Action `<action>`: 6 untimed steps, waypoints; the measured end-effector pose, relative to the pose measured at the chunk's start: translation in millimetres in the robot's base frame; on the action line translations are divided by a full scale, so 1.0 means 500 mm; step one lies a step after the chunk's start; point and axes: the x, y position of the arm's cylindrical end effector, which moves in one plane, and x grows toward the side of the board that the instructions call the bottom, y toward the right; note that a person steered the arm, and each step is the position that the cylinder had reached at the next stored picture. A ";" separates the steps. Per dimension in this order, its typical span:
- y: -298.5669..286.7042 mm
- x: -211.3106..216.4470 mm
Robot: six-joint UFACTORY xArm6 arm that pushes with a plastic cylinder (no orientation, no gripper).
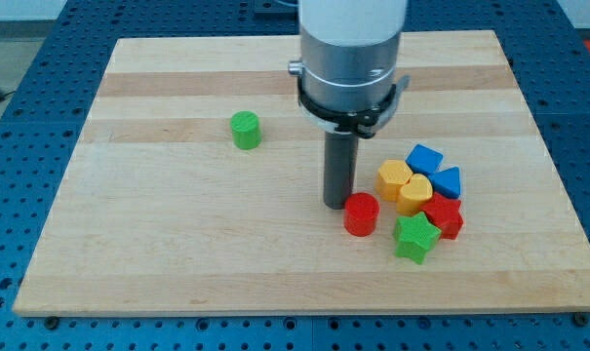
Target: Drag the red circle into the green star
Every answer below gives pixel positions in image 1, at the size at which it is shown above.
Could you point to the green cylinder block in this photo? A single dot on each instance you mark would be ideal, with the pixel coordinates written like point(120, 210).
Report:
point(245, 130)

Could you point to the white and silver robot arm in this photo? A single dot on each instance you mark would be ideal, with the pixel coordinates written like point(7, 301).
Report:
point(348, 57)

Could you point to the green star block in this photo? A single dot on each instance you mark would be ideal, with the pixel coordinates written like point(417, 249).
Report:
point(415, 237)

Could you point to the light wooden board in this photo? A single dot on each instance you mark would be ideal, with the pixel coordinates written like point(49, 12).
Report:
point(160, 214)

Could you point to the red star block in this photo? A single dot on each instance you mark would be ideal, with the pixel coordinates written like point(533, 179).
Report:
point(444, 213)

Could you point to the red cylinder block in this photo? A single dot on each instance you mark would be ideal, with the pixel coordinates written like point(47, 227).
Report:
point(361, 211)

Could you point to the yellow heart block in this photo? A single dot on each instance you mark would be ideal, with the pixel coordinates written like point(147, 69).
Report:
point(413, 195)

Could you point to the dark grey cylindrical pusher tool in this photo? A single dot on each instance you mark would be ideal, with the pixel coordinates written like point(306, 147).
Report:
point(340, 158)

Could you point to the blue cube block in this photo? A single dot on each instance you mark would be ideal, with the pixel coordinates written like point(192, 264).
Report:
point(424, 160)

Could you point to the blue triangle block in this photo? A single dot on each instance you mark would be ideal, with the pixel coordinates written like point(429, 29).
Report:
point(447, 182)

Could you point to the yellow hexagon block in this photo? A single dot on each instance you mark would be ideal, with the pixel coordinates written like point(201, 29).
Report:
point(391, 176)

